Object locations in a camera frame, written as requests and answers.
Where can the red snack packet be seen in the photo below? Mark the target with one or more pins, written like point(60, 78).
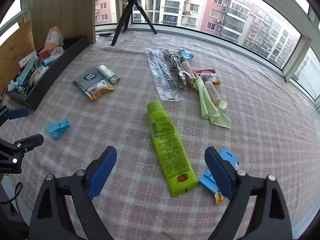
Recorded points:
point(208, 75)

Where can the cotton swab bundle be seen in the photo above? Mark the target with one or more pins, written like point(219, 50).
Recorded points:
point(20, 90)

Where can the clear-wrapped black comb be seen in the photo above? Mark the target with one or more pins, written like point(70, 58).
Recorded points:
point(160, 75)

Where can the black tripod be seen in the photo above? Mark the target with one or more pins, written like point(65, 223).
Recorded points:
point(125, 12)

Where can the blue plastic clip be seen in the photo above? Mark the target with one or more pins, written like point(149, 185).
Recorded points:
point(58, 128)

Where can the white blue-capped tube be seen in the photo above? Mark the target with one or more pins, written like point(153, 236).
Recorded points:
point(48, 60)

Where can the blue packet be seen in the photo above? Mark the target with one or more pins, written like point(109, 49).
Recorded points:
point(207, 181)

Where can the wooden slat panel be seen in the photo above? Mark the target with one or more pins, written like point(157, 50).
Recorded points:
point(15, 47)

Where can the green tube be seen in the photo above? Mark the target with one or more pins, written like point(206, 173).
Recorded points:
point(170, 150)

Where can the grey sachet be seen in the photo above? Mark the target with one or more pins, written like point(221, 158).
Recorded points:
point(87, 77)

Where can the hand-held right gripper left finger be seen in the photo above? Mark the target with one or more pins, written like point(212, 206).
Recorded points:
point(102, 172)

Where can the black inline power adapter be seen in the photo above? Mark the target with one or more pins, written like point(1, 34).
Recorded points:
point(105, 33)

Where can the beige cosmetic tube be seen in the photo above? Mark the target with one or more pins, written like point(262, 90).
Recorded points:
point(212, 92)

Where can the black tray container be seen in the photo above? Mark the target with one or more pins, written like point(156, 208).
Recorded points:
point(50, 80)

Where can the small blue bottle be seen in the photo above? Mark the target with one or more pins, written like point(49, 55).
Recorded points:
point(186, 53)

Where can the white round gadget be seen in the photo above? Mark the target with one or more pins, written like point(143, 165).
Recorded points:
point(38, 75)

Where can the silver metal tool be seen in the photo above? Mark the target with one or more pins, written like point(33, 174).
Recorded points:
point(176, 63)

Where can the wooden board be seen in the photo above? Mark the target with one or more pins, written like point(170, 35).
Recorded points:
point(65, 10)

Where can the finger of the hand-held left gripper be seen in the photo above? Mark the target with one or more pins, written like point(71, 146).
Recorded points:
point(30, 141)
point(16, 113)

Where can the orange-edged clear sachet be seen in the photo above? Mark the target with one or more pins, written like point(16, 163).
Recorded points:
point(98, 90)

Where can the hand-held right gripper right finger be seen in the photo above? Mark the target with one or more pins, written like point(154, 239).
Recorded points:
point(220, 172)

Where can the red white packet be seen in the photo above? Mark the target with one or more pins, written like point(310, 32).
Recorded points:
point(55, 50)

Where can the orange carton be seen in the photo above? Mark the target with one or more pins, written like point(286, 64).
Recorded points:
point(53, 38)

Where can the pink plaid cloth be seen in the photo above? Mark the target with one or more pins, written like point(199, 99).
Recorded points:
point(250, 155)

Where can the white patterned lighter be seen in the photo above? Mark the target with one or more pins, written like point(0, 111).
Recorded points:
point(107, 73)

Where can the green cleaning cloth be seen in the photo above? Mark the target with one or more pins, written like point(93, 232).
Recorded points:
point(207, 105)

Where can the light blue long case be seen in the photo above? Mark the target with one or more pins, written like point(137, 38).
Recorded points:
point(26, 70)

